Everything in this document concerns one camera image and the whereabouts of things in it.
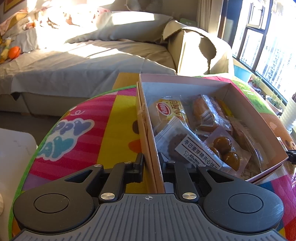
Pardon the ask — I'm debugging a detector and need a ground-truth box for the hawthorn lollipop packet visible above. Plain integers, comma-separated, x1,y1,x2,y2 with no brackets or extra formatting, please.
228,116,271,173

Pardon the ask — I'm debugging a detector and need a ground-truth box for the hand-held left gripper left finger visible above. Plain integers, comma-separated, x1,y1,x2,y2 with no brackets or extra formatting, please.
61,153,145,204

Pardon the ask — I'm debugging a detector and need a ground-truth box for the white biscuit packet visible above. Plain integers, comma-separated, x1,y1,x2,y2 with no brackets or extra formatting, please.
154,116,228,172

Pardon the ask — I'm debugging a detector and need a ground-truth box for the white plastic container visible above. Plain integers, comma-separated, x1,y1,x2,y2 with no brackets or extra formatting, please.
0,127,37,214

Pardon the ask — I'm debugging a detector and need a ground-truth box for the orange toy ball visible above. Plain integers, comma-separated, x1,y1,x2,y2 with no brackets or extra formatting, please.
8,46,21,58

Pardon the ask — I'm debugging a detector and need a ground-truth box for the large torn cardboard box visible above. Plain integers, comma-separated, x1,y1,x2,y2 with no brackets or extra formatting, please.
162,20,232,75

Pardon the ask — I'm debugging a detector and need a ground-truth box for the blue plastic bucket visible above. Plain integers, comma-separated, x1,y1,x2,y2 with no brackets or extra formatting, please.
233,64,252,82

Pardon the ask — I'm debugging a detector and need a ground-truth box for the tan cardboard piece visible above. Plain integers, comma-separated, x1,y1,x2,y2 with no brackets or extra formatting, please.
111,72,139,91

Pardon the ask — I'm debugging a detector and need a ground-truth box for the beige curtain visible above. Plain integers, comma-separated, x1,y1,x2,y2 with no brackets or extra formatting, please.
196,0,223,37

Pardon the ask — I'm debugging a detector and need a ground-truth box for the small green potted plant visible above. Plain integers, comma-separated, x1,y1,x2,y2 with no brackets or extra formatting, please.
251,75,263,88

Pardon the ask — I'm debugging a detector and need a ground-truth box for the yellow cheese stick packet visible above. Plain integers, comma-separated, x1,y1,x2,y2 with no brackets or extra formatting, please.
216,98,233,117

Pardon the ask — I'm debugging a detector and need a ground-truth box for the yellow plush toy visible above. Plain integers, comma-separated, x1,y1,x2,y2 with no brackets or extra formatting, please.
0,38,12,63

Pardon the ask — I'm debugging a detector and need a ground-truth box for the framed red poster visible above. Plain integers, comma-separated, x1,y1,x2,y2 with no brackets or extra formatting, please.
3,0,23,13

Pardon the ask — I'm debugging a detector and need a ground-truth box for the colourful cartoon mat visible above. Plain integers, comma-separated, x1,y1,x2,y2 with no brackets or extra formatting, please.
8,75,296,241

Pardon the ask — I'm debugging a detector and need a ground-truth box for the pink and white cloth heap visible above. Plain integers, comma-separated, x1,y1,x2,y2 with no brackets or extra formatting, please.
23,0,107,26

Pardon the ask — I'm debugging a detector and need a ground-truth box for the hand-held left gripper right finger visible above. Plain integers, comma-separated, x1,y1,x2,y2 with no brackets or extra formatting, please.
159,160,251,204

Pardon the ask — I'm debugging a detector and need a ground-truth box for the brown cake clear packet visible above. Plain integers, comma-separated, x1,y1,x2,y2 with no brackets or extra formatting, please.
187,94,233,133

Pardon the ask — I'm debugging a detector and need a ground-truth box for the grey pillow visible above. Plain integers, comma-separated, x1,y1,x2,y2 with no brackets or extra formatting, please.
65,11,174,44

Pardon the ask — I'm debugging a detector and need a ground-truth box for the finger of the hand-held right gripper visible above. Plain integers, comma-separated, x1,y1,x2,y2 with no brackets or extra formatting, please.
285,149,296,163

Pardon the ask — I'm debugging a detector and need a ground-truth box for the white pot with sprouts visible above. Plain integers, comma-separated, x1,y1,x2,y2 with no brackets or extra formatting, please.
266,93,284,115

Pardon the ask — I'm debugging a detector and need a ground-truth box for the pink cardboard box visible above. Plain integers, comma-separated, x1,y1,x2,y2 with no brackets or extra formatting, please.
136,73,289,194

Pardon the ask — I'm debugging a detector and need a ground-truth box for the beige sofa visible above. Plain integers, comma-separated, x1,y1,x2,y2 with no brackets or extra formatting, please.
0,0,235,116

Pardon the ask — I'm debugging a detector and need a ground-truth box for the dark framed window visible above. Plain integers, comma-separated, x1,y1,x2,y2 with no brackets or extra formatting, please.
231,0,296,93

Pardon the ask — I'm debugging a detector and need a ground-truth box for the digital clock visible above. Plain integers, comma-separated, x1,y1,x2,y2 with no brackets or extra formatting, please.
179,18,197,27

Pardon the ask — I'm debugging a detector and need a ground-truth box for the large white ribbed pot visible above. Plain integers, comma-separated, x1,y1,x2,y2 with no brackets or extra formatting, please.
280,93,296,132

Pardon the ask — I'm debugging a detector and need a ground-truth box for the small bread yellow packet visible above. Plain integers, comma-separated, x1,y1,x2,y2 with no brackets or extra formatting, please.
148,96,188,126

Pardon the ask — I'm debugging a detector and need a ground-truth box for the chestnut clear packet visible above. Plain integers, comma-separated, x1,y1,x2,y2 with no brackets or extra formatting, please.
203,126,252,172

